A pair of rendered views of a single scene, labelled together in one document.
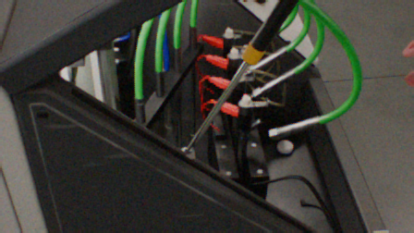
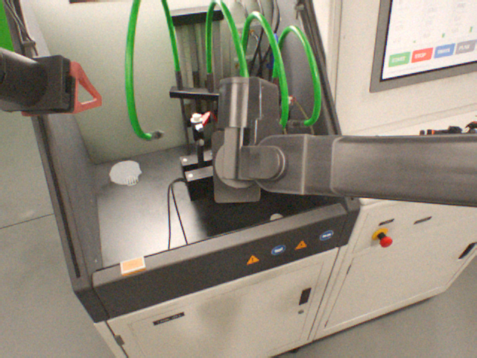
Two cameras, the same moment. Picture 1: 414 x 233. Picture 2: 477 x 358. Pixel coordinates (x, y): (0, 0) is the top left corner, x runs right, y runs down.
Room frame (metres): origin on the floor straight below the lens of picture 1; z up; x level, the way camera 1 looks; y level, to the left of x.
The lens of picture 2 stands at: (0.76, -0.80, 1.65)
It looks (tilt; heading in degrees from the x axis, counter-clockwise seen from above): 45 degrees down; 77
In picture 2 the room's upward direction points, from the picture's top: straight up
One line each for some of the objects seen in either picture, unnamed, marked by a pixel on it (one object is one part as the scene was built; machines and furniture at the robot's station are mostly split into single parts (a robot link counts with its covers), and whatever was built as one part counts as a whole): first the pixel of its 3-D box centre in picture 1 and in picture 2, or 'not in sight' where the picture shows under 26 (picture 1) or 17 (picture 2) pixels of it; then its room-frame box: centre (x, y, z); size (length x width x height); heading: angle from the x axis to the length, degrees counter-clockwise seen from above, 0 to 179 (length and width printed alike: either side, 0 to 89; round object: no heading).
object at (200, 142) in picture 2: (248, 143); (200, 154); (0.82, -0.09, 1.03); 0.05 x 0.03 x 0.21; 96
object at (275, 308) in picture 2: not in sight; (232, 333); (0.85, -0.33, 0.45); 0.65 x 0.02 x 0.68; 6
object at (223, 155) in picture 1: (232, 145); (242, 174); (0.94, -0.07, 0.91); 0.34 x 0.10 x 0.15; 6
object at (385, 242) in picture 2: not in sight; (383, 239); (1.30, -0.31, 0.80); 0.05 x 0.04 x 0.05; 6
